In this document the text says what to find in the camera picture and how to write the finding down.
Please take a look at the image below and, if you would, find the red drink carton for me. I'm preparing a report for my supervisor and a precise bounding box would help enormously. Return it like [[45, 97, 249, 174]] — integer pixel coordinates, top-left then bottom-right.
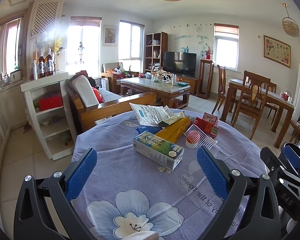
[[193, 112, 219, 138]]

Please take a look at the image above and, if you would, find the clear ridged plastic tray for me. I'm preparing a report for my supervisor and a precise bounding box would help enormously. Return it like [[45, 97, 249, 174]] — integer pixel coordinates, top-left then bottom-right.
[[184, 124, 218, 150]]

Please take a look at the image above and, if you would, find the white green milk carton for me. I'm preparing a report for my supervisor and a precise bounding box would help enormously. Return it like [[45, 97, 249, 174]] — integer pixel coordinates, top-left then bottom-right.
[[133, 131, 184, 172]]

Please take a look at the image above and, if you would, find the yellow foil snack wrapper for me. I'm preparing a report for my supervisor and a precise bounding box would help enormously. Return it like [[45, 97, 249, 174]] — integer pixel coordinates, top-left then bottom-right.
[[155, 116, 192, 143]]

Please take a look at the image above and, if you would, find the blue snack wrapper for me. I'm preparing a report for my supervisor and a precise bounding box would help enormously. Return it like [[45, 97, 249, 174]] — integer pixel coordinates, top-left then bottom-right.
[[136, 126, 162, 134]]

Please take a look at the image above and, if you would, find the white printed plastic bag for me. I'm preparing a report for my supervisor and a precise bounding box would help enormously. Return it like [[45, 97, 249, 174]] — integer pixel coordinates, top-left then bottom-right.
[[129, 102, 185, 128]]

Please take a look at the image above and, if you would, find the wooden dining table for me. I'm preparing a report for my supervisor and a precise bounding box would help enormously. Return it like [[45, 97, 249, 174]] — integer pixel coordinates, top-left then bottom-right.
[[219, 78, 296, 149]]

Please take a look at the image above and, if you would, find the wooden dining chair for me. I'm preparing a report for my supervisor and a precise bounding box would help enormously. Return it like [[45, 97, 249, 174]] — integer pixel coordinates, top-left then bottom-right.
[[232, 70, 270, 140]]

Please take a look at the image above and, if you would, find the purple floral tablecloth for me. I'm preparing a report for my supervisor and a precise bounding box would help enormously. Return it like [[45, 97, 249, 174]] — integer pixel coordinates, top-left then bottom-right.
[[70, 108, 268, 240]]

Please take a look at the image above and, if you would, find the tall wooden plant stand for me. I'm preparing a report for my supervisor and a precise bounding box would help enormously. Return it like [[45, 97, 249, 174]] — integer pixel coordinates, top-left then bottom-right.
[[196, 59, 214, 99]]

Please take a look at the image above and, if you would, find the red box on shelf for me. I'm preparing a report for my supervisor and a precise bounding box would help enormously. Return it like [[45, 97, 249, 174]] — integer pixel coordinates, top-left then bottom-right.
[[39, 94, 63, 111]]

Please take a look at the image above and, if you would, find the white open shelf unit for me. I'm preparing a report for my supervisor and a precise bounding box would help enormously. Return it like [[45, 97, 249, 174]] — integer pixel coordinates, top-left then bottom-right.
[[20, 72, 77, 161]]

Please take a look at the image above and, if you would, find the wooden sofa with cushions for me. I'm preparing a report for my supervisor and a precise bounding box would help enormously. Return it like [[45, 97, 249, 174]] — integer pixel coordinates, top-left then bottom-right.
[[66, 72, 156, 134]]

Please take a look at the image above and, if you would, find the wooden coffee table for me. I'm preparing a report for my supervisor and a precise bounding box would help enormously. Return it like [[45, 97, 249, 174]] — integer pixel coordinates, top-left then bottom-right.
[[120, 77, 191, 109]]

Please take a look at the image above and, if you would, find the red pillow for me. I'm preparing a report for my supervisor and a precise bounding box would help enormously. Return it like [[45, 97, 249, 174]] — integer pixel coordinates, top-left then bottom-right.
[[92, 87, 106, 103]]

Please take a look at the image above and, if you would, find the hanging crystal pendant lamp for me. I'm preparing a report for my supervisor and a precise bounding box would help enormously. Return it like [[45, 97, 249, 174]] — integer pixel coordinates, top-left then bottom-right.
[[282, 3, 300, 37]]

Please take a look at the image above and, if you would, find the black flat television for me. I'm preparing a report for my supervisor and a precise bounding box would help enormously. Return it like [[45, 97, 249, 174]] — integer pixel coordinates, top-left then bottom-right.
[[163, 51, 197, 77]]

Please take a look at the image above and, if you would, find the brown beer bottle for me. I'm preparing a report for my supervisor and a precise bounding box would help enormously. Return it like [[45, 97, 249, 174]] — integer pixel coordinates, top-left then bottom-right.
[[45, 47, 54, 76], [37, 49, 46, 78]]

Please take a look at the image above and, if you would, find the wooden bookshelf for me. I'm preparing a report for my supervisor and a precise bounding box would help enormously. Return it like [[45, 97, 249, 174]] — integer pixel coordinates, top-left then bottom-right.
[[144, 31, 168, 72]]

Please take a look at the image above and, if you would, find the framed sunflower painting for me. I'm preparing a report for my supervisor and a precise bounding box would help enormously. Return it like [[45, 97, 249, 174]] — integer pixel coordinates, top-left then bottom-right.
[[102, 25, 118, 47]]

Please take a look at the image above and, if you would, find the framed floral wall picture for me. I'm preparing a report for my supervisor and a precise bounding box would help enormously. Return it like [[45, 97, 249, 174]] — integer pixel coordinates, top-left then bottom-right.
[[263, 35, 291, 68]]

